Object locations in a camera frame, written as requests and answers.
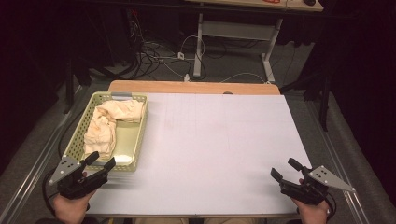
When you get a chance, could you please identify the wooden table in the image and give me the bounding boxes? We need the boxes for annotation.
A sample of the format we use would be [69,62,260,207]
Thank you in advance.
[107,79,281,96]

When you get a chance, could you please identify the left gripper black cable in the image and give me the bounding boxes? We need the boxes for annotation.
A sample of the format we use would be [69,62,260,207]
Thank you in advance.
[41,167,63,216]

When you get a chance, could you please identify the white board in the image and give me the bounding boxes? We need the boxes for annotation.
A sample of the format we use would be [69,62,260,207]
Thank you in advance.
[85,92,316,218]

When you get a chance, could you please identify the green plastic basket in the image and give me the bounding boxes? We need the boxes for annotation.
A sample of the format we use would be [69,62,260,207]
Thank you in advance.
[62,91,149,173]

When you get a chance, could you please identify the white-legged desk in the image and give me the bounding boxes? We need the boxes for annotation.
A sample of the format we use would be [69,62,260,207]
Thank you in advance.
[185,0,325,83]

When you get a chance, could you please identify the person's left hand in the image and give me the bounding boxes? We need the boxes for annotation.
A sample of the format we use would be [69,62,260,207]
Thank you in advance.
[51,190,97,224]

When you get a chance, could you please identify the cream pants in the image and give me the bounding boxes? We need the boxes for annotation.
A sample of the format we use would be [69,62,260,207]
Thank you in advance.
[83,99,146,161]

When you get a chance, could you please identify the tangle of black cables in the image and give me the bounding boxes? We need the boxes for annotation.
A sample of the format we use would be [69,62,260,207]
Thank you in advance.
[124,8,208,82]

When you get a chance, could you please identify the black stand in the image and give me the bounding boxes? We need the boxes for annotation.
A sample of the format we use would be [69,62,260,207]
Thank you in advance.
[279,69,332,132]
[64,59,76,115]

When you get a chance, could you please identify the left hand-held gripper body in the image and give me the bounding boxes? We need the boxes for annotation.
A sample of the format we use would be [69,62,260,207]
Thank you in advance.
[49,156,110,200]

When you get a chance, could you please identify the long white floor cable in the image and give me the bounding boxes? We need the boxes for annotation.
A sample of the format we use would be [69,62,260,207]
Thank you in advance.
[219,72,273,85]

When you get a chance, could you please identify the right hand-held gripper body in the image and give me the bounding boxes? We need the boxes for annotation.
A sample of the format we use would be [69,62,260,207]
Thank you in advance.
[279,165,356,206]

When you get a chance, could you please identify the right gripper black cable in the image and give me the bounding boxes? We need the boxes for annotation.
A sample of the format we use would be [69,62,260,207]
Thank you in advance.
[323,190,338,220]

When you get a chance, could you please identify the looped white cable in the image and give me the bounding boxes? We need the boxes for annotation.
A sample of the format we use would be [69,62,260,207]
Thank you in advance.
[179,34,206,63]

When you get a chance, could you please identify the metal floor rail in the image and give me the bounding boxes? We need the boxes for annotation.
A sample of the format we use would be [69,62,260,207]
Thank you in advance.
[0,85,83,224]
[306,98,372,224]

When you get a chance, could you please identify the person's right hand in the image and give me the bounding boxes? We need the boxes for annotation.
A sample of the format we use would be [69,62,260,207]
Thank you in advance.
[290,197,331,224]

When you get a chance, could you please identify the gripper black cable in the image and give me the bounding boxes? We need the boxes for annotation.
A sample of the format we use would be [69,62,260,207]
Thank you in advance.
[323,190,338,220]
[41,167,63,216]

